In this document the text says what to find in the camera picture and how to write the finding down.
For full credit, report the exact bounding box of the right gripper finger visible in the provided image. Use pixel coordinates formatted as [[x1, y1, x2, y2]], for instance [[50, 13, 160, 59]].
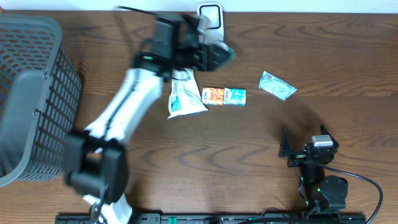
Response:
[[278, 129, 292, 158], [320, 124, 340, 147]]

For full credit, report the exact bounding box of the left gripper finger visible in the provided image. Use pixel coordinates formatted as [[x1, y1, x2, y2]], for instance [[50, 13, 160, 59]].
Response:
[[212, 54, 232, 70], [212, 42, 229, 55]]

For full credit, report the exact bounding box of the orange Kleenex tissue pack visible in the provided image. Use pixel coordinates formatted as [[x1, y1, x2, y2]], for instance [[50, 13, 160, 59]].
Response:
[[201, 87, 224, 105]]

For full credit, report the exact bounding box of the green Kleenex tissue pack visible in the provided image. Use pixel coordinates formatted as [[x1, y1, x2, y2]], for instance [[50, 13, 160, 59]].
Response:
[[223, 88, 246, 106]]

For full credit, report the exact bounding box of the large white wet-wipes pack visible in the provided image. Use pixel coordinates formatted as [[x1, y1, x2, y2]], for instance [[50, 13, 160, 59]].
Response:
[[168, 68, 208, 119]]

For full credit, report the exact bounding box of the teal crinkled snack packet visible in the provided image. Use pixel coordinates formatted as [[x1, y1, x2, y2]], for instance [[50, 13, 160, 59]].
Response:
[[259, 71, 297, 101]]

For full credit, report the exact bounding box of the small dark green box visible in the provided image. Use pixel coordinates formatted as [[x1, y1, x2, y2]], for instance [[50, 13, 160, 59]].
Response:
[[222, 43, 236, 65]]

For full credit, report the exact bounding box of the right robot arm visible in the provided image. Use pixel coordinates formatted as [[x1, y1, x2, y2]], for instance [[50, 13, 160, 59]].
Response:
[[278, 125, 348, 219]]

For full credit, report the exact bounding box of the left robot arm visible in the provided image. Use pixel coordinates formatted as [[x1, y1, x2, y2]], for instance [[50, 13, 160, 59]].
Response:
[[63, 13, 234, 223]]

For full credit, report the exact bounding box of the white barcode scanner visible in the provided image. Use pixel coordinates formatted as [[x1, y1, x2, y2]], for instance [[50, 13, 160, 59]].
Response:
[[197, 2, 224, 42]]

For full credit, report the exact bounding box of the grey plastic mesh basket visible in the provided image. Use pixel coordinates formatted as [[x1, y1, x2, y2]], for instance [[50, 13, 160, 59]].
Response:
[[1, 14, 82, 187]]

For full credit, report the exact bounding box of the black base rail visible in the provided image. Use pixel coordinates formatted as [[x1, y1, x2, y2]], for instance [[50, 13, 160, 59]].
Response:
[[55, 212, 368, 224]]

